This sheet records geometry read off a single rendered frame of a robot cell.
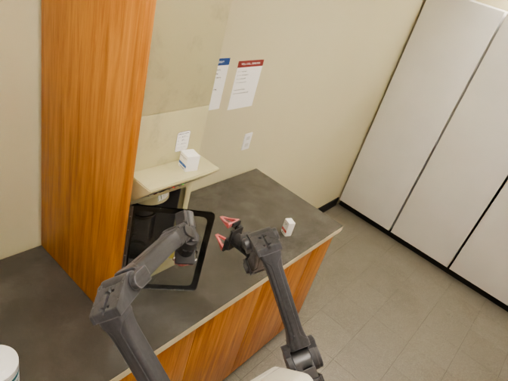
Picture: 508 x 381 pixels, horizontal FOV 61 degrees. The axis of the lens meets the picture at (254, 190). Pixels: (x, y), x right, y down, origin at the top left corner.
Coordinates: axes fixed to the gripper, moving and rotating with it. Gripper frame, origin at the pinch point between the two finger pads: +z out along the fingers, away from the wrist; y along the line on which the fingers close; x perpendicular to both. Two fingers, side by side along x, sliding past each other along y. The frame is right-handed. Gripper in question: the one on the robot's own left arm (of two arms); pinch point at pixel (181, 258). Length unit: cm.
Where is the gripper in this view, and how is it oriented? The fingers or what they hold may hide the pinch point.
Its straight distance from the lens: 163.8
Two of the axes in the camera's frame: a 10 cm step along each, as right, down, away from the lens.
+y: 0.6, 8.6, -5.1
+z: -2.9, 5.0, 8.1
